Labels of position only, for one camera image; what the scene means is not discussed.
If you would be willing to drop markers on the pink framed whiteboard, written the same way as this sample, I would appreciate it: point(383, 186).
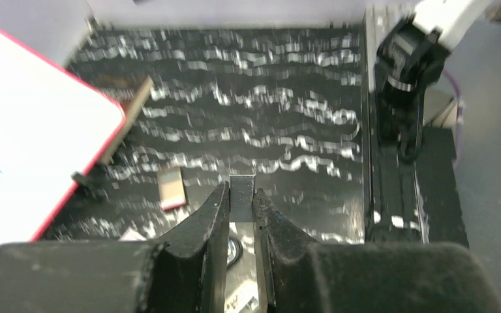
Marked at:
point(52, 127)

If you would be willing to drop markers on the black whiteboard stand foot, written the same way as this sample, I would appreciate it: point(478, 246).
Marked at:
point(84, 185)

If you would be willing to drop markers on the red white staple box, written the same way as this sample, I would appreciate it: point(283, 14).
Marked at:
point(132, 235)

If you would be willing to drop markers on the silver staple strip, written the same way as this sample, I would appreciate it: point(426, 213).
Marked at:
point(241, 196)

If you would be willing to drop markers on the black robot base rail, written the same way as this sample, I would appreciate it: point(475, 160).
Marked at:
point(415, 202)

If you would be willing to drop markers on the cardboard staple box tray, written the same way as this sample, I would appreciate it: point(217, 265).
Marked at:
point(171, 188)

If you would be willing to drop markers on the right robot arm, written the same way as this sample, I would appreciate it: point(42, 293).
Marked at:
point(459, 41)

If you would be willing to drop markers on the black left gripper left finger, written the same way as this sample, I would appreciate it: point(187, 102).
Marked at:
point(183, 270)

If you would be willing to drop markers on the brown Three Days book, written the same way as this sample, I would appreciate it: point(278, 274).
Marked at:
point(131, 94)

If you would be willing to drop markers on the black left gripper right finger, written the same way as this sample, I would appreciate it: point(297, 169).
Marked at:
point(297, 273)

